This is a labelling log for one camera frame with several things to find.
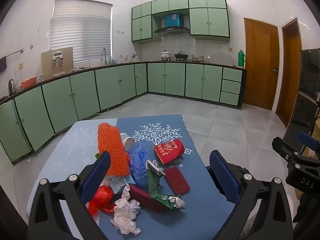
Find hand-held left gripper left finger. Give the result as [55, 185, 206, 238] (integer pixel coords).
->
[28, 151, 112, 240]

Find white tissue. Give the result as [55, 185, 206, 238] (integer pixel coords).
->
[110, 184, 142, 236]

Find striped white clothing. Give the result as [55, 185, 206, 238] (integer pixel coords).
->
[242, 197, 261, 236]

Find steel towel bar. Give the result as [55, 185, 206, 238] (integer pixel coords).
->
[5, 48, 25, 57]

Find light blue drink carton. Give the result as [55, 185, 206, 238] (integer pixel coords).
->
[105, 175, 137, 194]

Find red plastic basin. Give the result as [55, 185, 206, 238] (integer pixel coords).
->
[20, 77, 38, 88]

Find blue plastic bag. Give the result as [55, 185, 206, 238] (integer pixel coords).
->
[128, 141, 152, 187]

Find red paper cup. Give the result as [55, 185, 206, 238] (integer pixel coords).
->
[154, 138, 185, 165]

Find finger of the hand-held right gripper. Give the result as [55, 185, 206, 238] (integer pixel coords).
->
[272, 137, 298, 161]
[297, 131, 320, 155]

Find green thermos bottle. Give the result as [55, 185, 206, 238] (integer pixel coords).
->
[237, 49, 246, 68]

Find black range hood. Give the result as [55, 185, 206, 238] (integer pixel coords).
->
[153, 26, 190, 36]

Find black glass cabinet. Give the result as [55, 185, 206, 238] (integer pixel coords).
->
[285, 48, 320, 155]

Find green torn wrapper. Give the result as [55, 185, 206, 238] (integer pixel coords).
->
[146, 160, 167, 197]

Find brown wooden door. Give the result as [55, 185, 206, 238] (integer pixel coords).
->
[275, 17, 303, 128]
[243, 17, 279, 110]

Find orange foam net sleeve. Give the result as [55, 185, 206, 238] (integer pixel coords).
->
[97, 122, 130, 176]

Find green base cabinets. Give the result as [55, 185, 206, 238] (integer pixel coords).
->
[0, 61, 248, 165]

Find white window blind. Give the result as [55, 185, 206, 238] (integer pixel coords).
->
[49, 0, 113, 64]

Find red textured pad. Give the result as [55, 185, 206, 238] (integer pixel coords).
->
[164, 167, 191, 195]

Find blue tree print tablecloth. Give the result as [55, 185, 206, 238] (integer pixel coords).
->
[26, 115, 237, 240]

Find red long glitter box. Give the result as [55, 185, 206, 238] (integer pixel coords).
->
[129, 184, 165, 214]

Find green wall cabinets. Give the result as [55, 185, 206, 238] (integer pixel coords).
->
[131, 0, 230, 44]

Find steel kettle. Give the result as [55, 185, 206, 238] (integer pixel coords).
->
[7, 79, 17, 95]

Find red plastic bag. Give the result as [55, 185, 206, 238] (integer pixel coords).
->
[87, 185, 117, 218]

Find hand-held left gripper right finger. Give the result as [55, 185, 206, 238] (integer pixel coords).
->
[209, 150, 293, 240]

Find white paper cup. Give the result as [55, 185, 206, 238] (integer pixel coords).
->
[120, 132, 137, 153]

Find green printed packet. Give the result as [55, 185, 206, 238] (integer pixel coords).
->
[153, 194, 187, 209]

